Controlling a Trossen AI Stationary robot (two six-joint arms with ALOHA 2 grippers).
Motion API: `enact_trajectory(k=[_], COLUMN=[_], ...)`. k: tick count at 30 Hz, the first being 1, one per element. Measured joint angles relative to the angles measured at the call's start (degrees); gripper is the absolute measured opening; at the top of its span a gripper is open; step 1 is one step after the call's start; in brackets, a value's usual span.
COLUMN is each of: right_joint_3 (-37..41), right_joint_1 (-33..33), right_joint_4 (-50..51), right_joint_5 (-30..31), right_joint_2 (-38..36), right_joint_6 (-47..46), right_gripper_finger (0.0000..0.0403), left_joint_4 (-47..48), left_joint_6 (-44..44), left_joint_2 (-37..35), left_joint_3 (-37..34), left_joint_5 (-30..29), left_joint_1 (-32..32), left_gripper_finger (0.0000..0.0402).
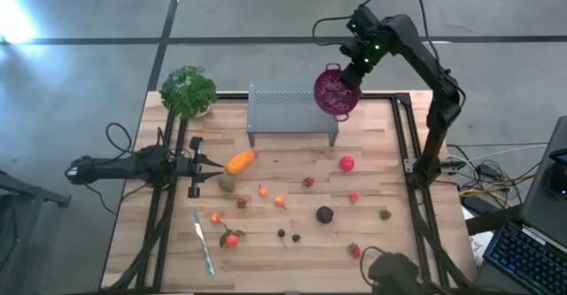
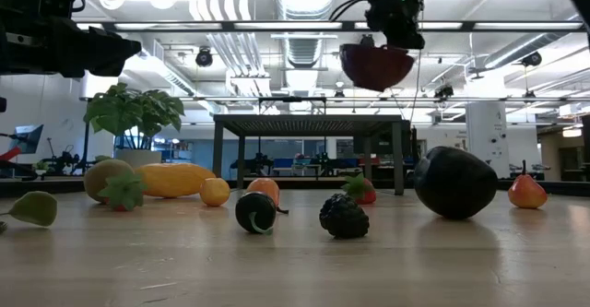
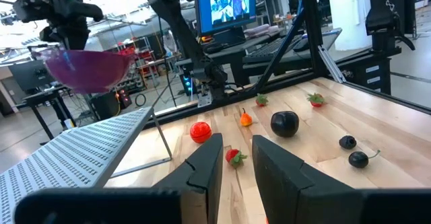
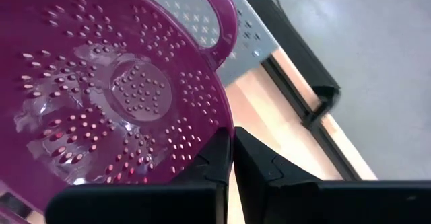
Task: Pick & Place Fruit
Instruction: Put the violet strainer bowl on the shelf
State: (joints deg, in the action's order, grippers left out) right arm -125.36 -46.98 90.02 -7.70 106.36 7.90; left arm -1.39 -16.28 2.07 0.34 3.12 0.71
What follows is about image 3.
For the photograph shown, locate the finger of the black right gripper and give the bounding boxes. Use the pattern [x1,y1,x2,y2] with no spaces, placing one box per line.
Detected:
[50,27,71,50]
[69,18,90,50]

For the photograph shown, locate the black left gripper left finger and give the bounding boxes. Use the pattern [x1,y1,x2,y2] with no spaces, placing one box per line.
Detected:
[153,133,224,224]

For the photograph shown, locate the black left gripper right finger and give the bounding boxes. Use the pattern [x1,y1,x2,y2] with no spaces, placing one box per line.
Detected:
[251,135,364,224]

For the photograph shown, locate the red toy strawberry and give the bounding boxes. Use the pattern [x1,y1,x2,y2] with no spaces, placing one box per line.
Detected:
[306,92,326,108]
[255,93,269,108]
[225,148,248,170]

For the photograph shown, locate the red colander bowl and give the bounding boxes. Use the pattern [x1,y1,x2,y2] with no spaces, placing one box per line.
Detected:
[32,47,137,95]

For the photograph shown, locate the small yellow lemon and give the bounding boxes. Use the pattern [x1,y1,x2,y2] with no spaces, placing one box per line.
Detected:
[189,121,213,145]

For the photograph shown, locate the large black toy plum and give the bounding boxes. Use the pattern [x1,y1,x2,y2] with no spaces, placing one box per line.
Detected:
[270,110,300,139]

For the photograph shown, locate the small orange toy pear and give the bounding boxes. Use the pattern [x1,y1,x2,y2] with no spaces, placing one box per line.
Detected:
[240,108,253,128]

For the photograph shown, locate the black toy blackberry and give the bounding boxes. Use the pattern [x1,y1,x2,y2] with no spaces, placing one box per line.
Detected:
[338,135,358,151]

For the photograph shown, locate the black toy cherry green stem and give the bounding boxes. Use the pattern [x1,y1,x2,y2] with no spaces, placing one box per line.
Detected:
[347,149,382,170]

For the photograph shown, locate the dark grey panel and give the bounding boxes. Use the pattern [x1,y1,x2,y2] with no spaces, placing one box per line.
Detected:
[8,59,57,92]

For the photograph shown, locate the grey stand table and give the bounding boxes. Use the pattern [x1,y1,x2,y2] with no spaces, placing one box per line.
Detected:
[22,85,78,141]

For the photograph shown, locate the red storage shelving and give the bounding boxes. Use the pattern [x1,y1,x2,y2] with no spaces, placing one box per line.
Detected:
[116,44,159,87]

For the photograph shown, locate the black box red lights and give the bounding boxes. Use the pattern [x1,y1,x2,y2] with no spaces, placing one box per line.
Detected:
[90,88,133,121]

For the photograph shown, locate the computer tower blue lights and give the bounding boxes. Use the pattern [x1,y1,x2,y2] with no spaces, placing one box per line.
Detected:
[179,71,199,97]

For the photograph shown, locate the perforated metal shelf riser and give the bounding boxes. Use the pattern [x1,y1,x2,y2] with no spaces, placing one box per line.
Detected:
[0,106,173,224]

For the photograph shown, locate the black keyboard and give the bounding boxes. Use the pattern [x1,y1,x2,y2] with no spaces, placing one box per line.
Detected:
[247,34,304,59]

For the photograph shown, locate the dark computer mouse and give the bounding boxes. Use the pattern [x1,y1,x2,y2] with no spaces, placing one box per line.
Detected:
[292,35,310,52]

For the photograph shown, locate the black drawer cabinet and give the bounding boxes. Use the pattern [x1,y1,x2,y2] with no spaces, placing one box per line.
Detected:
[336,47,403,96]

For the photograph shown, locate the black computer desk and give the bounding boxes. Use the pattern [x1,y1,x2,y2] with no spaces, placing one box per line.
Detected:
[174,28,343,87]

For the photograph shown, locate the blue screen computer monitor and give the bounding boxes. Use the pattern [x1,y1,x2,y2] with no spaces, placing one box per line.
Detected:
[193,0,257,37]

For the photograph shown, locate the folded pink cloth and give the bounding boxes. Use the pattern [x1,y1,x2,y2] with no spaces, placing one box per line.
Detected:
[242,23,281,39]

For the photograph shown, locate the white pillar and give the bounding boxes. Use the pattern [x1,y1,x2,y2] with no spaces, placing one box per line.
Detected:
[328,0,373,52]

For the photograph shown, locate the black equipment stand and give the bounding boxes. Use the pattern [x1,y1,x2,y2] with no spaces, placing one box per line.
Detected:
[365,0,417,62]

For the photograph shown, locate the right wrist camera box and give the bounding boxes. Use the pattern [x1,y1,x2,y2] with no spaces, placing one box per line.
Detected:
[12,0,38,24]

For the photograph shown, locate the black table edge rail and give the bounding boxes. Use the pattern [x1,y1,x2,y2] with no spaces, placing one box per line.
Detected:
[144,71,319,130]
[316,75,431,116]

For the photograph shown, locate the grey metal base plate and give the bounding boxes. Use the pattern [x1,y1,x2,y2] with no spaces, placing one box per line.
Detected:
[197,89,213,108]

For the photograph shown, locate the silver aluminium bracket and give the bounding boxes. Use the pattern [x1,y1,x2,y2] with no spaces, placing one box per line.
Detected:
[317,45,347,84]

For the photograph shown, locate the black diagonal frame brace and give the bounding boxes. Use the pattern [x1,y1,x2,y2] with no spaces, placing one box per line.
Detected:
[255,8,306,92]

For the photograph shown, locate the black vertical frame post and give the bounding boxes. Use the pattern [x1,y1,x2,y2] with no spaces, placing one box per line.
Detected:
[298,0,329,79]

